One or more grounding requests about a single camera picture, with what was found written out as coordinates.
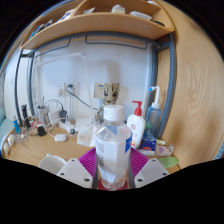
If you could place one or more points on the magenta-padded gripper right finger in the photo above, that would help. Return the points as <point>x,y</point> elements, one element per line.
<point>151,171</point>

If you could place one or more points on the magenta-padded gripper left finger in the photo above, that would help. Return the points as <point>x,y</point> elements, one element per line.
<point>75,171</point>

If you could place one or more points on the clear plastic water bottle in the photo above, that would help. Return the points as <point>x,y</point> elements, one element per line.
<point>113,150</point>

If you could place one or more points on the green packet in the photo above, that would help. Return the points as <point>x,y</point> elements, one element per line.
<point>168,162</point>

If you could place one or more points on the pink white packet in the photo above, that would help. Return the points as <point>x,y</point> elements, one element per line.
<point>164,150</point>

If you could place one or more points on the small blue box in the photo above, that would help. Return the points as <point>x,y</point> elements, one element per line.
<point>147,144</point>

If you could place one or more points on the white earbuds case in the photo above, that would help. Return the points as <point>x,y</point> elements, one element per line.
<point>60,137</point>

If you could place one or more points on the white plastic bag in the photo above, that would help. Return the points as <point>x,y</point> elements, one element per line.
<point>86,135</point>

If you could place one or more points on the white power strip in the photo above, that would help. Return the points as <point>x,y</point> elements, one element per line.
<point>66,127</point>

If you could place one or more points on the white red-pump lotion bottle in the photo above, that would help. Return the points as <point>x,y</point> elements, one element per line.
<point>136,128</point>

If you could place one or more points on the small black adapter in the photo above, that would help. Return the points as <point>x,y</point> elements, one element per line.
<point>41,131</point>

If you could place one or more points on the blue white-nozzle rinse bottle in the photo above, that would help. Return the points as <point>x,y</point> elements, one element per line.
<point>153,116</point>

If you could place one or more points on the black charger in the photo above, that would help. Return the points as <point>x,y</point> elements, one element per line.
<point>63,116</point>

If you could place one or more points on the white charger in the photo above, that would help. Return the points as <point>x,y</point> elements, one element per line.
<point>54,117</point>

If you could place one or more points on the plastic-wrapped bun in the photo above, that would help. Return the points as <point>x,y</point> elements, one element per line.
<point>6,149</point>
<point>12,139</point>

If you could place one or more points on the blue white-capped tube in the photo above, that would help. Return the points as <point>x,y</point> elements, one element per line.
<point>16,125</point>

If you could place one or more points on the black electric shaver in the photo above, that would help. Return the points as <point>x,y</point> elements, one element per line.
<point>25,115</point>

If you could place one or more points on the bed with green sheet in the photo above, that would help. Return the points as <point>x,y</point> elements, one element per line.
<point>5,128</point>

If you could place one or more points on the brown tree figure toy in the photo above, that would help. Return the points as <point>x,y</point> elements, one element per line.
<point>110,93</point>

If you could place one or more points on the wooden shelf unit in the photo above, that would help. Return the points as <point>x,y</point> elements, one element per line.
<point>100,25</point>

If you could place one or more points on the white wall socket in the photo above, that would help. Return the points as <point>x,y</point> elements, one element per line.
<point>60,90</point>

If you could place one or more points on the grey metal frame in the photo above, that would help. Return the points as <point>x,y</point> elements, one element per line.
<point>170,83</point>

